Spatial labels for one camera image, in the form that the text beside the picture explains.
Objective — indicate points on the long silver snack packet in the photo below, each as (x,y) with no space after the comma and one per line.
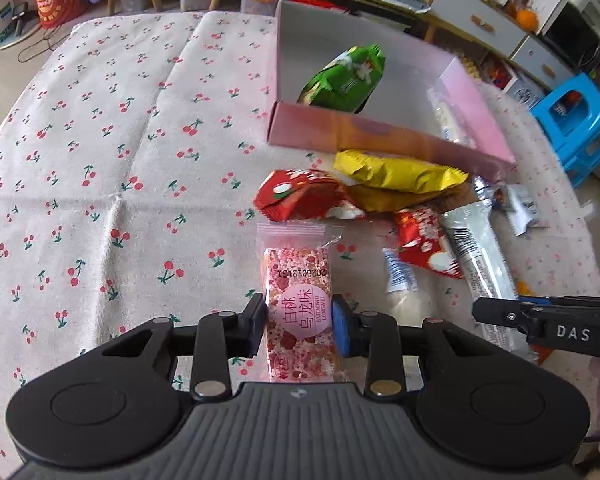
(480,255)

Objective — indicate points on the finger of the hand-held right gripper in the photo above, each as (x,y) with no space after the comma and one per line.
(500,312)

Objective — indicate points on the microwave oven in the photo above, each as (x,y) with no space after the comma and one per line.
(572,25)

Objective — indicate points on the orange fruit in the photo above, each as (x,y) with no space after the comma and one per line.
(527,19)

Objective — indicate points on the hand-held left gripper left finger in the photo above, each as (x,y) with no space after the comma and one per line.
(257,327)

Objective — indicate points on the yellow snack packet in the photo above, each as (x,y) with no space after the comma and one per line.
(395,170)

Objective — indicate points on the yellow egg tray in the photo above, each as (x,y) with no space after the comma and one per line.
(471,65)

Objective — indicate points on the green snack packet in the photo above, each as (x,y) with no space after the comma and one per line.
(342,80)

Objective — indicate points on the blue white snack packet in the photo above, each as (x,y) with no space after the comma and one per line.
(399,272)

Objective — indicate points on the pink cardboard box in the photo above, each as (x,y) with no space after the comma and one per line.
(380,140)

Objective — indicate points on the cherry print cloth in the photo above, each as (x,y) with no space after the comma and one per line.
(104,185)

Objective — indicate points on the long wooden low cabinet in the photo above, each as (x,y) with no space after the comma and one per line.
(480,15)

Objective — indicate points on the red toy bin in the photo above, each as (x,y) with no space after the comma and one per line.
(496,71)

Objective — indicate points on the blue plastic stool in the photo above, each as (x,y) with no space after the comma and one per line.
(575,120)

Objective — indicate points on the pale long clear-wrapped snack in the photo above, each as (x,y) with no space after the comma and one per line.
(450,115)

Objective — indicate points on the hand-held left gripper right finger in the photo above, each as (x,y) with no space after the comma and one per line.
(341,327)

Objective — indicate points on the black floor device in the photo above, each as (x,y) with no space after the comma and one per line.
(19,22)

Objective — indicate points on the white patterned box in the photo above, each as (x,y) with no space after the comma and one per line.
(524,92)

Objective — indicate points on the large red snack packet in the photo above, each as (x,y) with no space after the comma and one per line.
(300,197)

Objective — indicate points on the small red snack packet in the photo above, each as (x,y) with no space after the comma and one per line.
(427,240)

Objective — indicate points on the pink speckled nougat packet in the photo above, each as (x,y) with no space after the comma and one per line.
(297,305)

